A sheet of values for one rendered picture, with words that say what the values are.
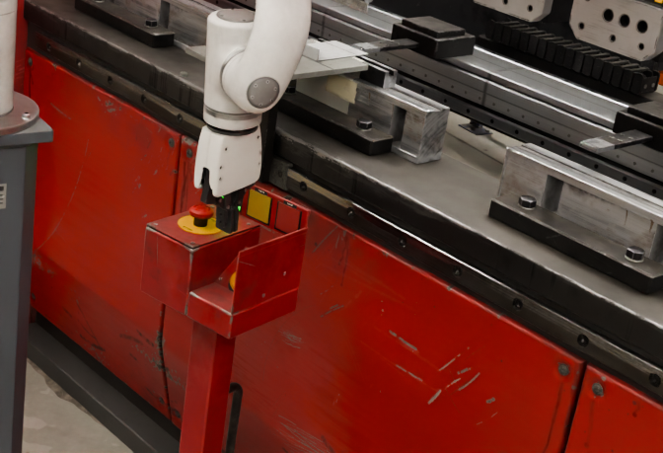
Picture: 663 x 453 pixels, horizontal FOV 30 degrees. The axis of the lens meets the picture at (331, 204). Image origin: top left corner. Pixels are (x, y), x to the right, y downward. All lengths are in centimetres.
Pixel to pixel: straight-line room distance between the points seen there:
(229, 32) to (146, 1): 96
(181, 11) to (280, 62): 93
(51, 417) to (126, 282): 42
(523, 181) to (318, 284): 43
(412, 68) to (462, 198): 52
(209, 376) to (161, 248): 23
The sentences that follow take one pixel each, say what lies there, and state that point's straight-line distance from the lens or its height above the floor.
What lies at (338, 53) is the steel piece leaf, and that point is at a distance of 221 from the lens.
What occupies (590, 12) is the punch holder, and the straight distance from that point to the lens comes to 183.
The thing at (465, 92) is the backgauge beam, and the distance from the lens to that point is 235.
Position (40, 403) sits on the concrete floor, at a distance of 295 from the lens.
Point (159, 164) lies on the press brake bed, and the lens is 247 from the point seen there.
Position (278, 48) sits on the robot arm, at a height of 114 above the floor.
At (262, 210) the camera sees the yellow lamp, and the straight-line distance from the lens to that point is 199.
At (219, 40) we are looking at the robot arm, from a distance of 172.
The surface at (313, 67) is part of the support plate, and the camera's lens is 211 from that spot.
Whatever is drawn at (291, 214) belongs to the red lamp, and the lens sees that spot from 195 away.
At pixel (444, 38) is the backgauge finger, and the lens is 234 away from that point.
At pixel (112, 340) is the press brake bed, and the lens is 279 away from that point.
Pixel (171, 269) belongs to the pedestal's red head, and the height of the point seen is 73.
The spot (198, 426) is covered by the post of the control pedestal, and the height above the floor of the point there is 44.
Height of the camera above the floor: 158
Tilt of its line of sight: 22 degrees down
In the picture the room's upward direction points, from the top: 9 degrees clockwise
